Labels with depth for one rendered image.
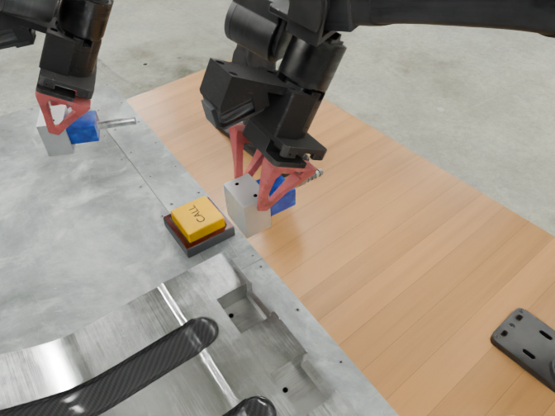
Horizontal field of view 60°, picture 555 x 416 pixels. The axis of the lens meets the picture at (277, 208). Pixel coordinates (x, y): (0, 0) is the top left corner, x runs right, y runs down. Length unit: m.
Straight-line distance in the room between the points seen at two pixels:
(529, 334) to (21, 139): 0.90
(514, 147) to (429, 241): 1.71
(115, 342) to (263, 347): 0.16
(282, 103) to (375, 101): 2.06
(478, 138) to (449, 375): 1.88
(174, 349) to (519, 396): 0.40
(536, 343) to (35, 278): 0.67
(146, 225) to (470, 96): 2.19
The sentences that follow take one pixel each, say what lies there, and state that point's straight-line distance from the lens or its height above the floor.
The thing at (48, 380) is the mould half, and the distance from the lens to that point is 0.55.
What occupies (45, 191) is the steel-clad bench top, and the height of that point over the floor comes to 0.80.
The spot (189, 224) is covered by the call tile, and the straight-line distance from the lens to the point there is 0.71.
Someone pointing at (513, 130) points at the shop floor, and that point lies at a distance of 2.55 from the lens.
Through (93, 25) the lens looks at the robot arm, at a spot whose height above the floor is 1.09.
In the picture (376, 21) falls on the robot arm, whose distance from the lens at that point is 0.45.
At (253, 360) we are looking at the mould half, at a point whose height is 0.89.
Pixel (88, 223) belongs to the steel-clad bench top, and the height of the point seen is 0.80.
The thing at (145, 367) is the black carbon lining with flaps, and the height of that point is 0.88.
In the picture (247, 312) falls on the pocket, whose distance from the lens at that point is 0.58.
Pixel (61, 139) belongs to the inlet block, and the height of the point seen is 0.93.
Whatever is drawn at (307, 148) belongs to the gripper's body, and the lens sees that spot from 0.51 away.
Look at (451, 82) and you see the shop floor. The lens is 2.82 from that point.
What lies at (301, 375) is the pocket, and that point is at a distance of 0.54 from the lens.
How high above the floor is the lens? 1.35
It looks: 45 degrees down
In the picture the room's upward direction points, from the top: straight up
